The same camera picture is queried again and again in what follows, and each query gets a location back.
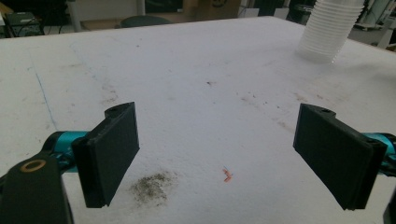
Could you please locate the small orange scrap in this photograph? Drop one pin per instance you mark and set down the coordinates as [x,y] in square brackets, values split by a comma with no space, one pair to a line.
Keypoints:
[227,175]

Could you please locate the stack of white plastic cups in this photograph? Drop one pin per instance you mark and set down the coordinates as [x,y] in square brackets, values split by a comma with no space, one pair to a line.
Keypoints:
[327,34]

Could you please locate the black round stool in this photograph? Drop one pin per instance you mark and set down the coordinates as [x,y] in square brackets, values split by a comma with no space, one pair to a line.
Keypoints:
[144,21]

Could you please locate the white foam mat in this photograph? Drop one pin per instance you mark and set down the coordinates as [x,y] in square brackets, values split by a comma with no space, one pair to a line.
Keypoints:
[199,105]

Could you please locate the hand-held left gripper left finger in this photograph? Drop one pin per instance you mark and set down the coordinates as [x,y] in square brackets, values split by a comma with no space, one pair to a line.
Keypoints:
[106,155]

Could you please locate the printed cardboard box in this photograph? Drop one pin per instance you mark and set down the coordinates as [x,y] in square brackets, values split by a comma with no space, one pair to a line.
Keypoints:
[214,9]

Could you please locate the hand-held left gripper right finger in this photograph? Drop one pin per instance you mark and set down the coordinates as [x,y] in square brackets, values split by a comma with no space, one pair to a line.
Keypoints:
[336,158]

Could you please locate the white metal table leg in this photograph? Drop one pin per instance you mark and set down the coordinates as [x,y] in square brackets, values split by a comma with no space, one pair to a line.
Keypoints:
[140,6]
[74,15]

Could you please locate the black computer tower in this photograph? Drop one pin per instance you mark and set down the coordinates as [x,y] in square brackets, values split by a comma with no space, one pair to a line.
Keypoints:
[23,25]

